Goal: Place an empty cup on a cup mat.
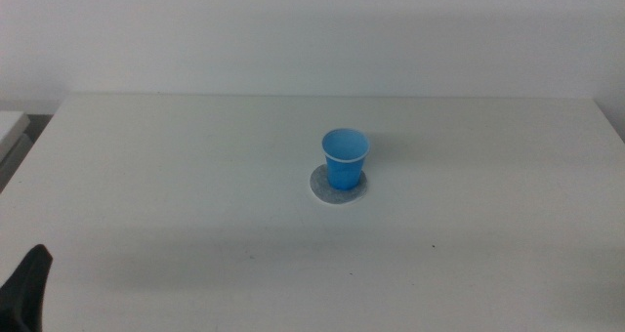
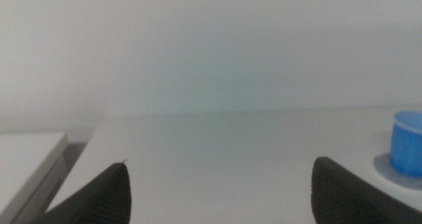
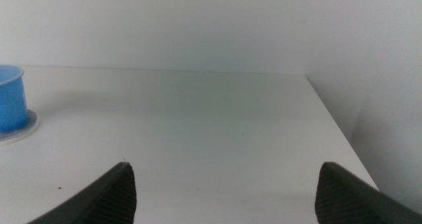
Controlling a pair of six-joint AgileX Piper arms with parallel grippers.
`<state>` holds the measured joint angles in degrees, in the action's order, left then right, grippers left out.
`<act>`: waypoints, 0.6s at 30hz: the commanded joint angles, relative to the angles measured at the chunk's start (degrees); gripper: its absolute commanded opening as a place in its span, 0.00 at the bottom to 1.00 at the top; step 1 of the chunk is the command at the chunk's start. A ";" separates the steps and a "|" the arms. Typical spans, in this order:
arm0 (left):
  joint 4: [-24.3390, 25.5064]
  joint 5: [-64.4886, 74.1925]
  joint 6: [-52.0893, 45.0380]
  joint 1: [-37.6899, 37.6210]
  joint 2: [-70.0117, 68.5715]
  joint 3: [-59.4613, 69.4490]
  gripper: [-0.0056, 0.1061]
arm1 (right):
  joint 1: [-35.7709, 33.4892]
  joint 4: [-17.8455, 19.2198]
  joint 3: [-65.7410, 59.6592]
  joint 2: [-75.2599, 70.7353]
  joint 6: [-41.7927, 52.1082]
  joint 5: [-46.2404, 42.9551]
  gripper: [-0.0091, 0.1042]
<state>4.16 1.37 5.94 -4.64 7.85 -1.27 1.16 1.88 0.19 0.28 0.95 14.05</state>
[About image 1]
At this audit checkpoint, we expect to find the blue plastic cup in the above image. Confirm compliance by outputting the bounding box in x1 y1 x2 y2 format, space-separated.
320 128 371 191

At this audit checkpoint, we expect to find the round grey cup mat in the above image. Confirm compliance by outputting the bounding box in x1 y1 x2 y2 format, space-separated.
309 163 369 206

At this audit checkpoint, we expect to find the white side table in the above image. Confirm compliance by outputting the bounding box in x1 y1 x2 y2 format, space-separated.
0 110 31 163

